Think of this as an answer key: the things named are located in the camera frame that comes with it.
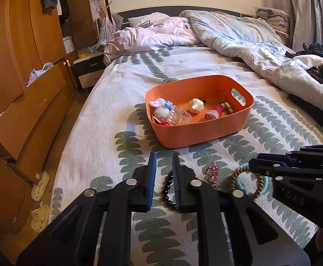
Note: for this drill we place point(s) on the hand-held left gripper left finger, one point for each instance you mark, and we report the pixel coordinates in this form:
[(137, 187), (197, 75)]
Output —
[(150, 183)]

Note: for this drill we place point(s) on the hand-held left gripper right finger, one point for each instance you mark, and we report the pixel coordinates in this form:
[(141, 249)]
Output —
[(175, 183)]

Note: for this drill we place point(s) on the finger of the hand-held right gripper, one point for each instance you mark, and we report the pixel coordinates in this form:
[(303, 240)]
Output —
[(311, 152), (261, 167)]

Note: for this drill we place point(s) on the orange plastic basket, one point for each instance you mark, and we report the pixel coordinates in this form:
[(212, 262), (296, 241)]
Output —
[(200, 135)]

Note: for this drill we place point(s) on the green hair clip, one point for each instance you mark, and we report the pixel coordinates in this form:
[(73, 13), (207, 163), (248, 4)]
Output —
[(227, 105)]

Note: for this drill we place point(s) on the clear claw clip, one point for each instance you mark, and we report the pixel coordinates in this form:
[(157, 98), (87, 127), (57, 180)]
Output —
[(179, 117)]

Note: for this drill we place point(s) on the cream claw clip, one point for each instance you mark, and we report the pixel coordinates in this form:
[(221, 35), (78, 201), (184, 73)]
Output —
[(196, 105)]

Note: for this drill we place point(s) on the black clothing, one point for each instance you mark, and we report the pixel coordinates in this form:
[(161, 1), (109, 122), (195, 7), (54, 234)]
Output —
[(316, 50)]

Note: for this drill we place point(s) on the cream slipper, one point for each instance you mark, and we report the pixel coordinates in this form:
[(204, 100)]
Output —
[(40, 185), (40, 218)]

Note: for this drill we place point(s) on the open wooden drawer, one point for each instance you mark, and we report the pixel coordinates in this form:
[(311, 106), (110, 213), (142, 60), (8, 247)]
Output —
[(31, 108), (47, 135)]

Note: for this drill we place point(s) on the wooden nightstand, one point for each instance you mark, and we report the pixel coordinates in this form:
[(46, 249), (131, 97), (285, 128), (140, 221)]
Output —
[(89, 66)]

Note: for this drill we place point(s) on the light blue printed duvet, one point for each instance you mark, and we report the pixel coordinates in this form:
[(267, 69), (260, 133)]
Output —
[(247, 33)]

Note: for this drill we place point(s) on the printed pillow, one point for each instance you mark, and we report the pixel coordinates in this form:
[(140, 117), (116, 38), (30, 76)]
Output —
[(272, 15)]

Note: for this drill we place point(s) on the blue packet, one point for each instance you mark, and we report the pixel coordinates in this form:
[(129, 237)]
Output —
[(90, 50)]

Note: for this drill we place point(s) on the pink duvet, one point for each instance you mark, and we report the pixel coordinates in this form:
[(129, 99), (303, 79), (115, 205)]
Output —
[(150, 37)]

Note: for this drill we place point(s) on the grey curtain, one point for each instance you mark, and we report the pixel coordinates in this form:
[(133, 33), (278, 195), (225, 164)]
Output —
[(302, 5)]

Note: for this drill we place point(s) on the crumpled clear plastic bag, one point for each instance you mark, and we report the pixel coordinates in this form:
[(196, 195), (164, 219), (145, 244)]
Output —
[(36, 73)]

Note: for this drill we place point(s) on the hanging clear plastic bag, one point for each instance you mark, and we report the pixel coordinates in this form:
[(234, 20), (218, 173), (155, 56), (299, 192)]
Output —
[(107, 29)]

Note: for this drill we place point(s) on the white paper sheet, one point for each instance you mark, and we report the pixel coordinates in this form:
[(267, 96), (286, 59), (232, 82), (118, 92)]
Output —
[(68, 44)]

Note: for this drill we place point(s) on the white pillow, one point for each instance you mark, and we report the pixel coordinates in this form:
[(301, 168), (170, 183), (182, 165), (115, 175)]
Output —
[(147, 19)]

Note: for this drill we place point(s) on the dark headboard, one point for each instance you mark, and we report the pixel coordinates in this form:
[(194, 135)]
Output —
[(205, 8)]

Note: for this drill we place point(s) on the wooden wardrobe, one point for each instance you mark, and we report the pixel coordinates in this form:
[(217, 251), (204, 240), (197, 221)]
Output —
[(11, 47)]

